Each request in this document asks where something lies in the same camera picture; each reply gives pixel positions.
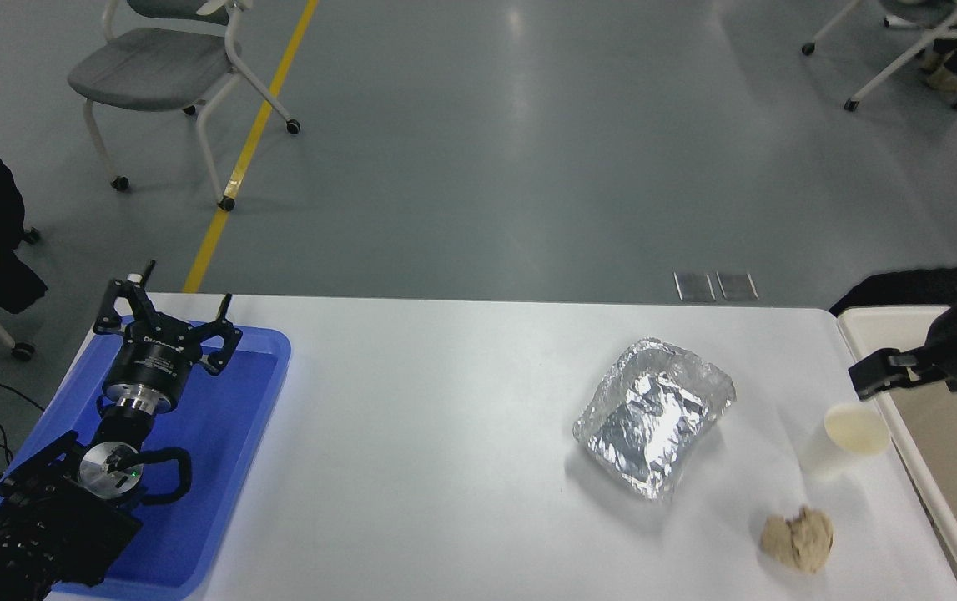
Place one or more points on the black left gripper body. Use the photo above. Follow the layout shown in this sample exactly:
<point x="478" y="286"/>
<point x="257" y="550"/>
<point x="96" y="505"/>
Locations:
<point x="151" y="357"/>

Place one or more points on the pale paper cup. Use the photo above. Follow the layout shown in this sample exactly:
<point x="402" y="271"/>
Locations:
<point x="853" y="430"/>

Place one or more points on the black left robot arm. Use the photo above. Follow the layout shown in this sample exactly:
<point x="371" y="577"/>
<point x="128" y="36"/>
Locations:
<point x="48" y="517"/>

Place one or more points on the black bulky object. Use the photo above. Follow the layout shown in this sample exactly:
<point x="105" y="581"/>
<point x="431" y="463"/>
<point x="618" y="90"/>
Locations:
<point x="904" y="290"/>

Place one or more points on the blue plastic tray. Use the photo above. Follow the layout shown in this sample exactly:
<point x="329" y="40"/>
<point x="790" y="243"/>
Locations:
<point x="219" y="434"/>

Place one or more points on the metal floor outlet plate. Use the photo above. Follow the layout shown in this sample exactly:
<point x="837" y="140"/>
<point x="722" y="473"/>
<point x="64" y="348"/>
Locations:
<point x="737" y="285"/>
<point x="694" y="285"/>

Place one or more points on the crumpled tan paper ball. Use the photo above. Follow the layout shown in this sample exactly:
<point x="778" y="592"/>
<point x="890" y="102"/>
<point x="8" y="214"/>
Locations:
<point x="797" y="541"/>

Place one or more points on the crumpled silver foil tray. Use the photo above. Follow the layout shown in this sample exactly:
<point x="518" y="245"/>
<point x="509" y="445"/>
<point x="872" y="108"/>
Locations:
<point x="653" y="417"/>

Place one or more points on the grey seat white frame chair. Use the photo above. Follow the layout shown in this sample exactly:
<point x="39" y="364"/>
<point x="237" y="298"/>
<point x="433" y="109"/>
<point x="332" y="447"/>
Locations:
<point x="153" y="65"/>

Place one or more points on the white frame wheeled chair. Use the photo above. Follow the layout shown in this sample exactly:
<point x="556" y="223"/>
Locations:
<point x="916" y="52"/>

